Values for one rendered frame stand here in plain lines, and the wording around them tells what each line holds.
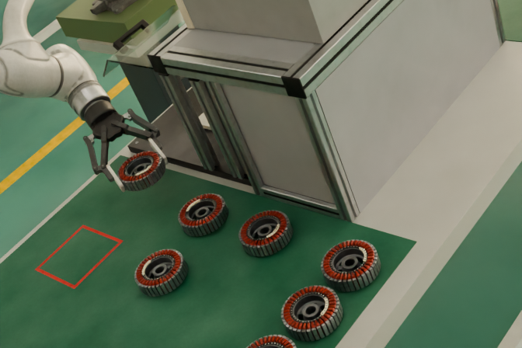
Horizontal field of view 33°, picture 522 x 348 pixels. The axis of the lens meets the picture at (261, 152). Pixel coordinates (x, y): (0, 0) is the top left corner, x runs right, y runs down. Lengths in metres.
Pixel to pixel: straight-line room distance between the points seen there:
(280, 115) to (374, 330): 0.46
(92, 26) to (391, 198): 1.48
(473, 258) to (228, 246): 1.05
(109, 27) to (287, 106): 1.31
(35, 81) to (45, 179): 1.92
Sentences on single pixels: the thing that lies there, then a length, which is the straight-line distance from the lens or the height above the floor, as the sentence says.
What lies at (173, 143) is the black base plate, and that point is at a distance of 2.26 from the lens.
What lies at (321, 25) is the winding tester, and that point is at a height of 1.15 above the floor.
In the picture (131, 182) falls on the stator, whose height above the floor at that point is 0.86.
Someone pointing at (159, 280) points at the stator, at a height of 0.79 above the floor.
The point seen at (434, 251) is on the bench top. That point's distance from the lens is 1.71.
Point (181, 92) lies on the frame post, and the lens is 1.99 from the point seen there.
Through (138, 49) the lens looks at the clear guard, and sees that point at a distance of 2.09.
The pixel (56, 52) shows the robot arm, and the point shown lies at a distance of 2.22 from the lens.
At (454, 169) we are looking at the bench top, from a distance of 1.88.
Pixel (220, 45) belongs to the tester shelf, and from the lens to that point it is 1.83.
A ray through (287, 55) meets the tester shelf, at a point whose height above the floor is 1.11.
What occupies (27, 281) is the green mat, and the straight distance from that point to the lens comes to 2.12.
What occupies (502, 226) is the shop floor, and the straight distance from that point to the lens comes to 2.82.
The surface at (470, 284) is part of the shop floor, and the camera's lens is 2.67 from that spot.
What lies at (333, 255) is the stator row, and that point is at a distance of 1.71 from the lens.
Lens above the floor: 1.93
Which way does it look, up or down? 34 degrees down
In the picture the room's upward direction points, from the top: 23 degrees counter-clockwise
